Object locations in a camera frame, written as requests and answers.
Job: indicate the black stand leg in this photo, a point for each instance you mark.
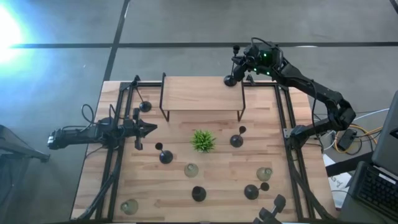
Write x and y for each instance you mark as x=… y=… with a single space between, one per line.
x=18 y=149

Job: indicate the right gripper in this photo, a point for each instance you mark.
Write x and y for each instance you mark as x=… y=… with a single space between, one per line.
x=262 y=60

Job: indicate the silver mounting bracket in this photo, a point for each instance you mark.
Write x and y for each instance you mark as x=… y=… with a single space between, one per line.
x=286 y=133

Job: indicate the white paper sheet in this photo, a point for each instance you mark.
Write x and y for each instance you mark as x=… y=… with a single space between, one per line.
x=337 y=183

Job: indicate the black desk foot bar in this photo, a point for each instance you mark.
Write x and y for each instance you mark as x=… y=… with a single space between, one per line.
x=345 y=168

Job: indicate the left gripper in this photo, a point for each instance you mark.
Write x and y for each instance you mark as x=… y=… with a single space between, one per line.
x=130 y=127

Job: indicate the green plant in white pot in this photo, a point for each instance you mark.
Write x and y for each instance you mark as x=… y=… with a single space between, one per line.
x=203 y=140

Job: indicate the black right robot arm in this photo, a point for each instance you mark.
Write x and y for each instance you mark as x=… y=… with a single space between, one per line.
x=311 y=84

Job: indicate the ribbed clear glass candle holder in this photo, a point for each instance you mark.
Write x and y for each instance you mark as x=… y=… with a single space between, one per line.
x=191 y=170
x=130 y=207
x=264 y=174

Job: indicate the black power adapter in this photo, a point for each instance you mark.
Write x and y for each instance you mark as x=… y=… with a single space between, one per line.
x=347 y=140

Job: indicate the dark grey laptop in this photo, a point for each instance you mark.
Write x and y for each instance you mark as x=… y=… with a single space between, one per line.
x=376 y=186

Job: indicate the wooden shelf riser black frame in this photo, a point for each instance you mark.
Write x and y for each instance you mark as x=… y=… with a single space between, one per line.
x=202 y=93

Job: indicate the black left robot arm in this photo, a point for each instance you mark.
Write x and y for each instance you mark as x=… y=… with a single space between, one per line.
x=77 y=135

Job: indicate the short black candlestick holder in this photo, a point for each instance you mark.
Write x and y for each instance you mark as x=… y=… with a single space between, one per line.
x=236 y=141

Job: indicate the tall black candlestick holder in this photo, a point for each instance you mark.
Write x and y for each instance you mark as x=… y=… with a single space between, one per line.
x=199 y=193
x=230 y=81
x=166 y=157
x=251 y=192

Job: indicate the black aluminium table frame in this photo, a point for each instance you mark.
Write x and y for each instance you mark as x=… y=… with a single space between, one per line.
x=267 y=84

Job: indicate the medium black candlestick holder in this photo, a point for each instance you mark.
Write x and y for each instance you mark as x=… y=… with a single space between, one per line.
x=145 y=106

